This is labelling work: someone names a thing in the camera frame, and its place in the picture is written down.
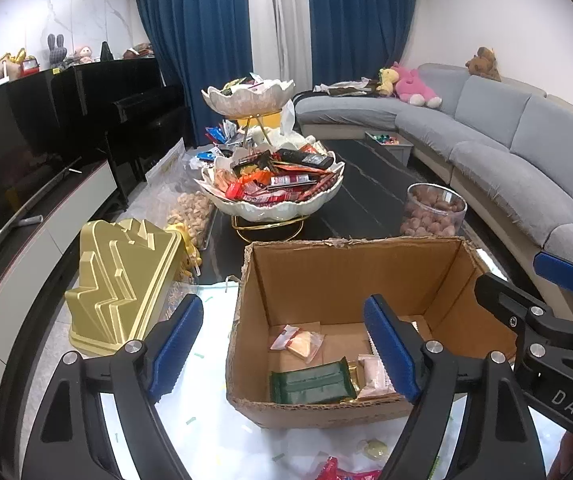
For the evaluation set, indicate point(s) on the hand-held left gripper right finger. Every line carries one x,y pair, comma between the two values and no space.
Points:
391,345

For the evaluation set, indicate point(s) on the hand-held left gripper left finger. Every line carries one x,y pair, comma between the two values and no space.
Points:
176,345

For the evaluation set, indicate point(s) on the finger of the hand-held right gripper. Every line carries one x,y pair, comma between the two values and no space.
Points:
503,300
561,270

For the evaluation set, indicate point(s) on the pink white snack packet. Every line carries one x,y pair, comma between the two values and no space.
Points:
374,377

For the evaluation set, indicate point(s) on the brown cardboard box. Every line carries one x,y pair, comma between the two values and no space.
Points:
346,275

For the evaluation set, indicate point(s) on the clear cake packet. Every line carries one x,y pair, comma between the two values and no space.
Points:
306,345

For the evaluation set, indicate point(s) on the dark green snack packet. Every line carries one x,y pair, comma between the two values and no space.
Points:
311,382

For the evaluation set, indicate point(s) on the small red white packet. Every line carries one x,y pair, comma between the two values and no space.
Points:
281,337

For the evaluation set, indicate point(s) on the heap of colourful wrapped snacks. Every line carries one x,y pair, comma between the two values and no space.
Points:
241,84

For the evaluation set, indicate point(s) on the light blue patterned blanket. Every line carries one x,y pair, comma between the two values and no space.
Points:
206,360

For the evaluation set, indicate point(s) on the gold lidded candy container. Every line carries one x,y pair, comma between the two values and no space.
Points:
116,280

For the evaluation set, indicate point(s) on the yellow bear figurine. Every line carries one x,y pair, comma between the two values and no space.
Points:
189,255

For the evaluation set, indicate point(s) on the small pale round candy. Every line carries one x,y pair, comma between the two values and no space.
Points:
372,449

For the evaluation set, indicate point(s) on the clear round jar of nuts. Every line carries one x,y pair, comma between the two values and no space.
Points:
431,210

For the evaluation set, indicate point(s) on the red snack packet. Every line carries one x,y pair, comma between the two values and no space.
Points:
336,472

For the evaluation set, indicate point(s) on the grey sectional sofa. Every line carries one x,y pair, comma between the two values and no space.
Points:
516,135

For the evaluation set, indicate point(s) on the large white scalloped bowl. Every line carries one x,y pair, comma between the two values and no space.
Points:
266,210

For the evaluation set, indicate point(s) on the clear plastic bag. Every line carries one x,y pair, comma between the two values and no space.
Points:
166,180

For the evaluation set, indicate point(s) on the grey black television cabinet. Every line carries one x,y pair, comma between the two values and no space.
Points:
56,230

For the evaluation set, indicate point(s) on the grey box of small candies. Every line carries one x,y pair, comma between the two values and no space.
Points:
391,152

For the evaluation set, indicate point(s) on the grey remote control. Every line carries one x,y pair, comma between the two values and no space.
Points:
30,219

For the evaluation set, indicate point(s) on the pile of red snack packets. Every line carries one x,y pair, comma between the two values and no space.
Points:
276,175

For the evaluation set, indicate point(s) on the scattered loose wrapped candies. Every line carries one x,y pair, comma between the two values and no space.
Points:
214,135

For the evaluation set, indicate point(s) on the brown plush toy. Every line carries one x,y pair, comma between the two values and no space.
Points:
483,62

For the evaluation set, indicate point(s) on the pink plush toy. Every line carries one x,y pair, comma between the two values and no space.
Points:
414,85

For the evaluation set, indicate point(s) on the yellow box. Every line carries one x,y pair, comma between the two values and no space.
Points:
266,122

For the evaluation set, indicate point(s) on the black upright piano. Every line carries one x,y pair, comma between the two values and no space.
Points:
136,105

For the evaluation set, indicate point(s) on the black flat television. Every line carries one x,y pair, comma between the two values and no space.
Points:
11,160

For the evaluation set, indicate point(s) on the yellow plush toy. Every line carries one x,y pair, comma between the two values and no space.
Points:
387,79

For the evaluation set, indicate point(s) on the white plastic bag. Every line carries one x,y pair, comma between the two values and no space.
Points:
287,117

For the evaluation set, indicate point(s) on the small white scalloped bowl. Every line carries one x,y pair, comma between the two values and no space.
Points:
246,102

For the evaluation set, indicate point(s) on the crumpled clothes pile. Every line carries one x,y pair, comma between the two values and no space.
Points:
346,87

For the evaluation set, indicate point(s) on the brown knick-knacks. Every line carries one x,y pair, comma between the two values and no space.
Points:
138,51

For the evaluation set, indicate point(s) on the black metronome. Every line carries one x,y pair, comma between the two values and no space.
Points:
106,52

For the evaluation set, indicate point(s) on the pink doll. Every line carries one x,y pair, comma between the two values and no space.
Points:
83,55

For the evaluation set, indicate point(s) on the small red box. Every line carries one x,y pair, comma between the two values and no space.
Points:
29,66

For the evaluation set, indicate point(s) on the grey bunny plush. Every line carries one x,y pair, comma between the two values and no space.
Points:
57,52

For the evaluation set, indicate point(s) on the blue curtain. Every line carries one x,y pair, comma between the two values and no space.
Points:
201,25
356,20

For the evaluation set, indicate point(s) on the gold foil ornament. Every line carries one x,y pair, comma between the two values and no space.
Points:
10,62

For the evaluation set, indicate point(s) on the white sheer curtain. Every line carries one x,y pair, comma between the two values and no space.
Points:
281,25

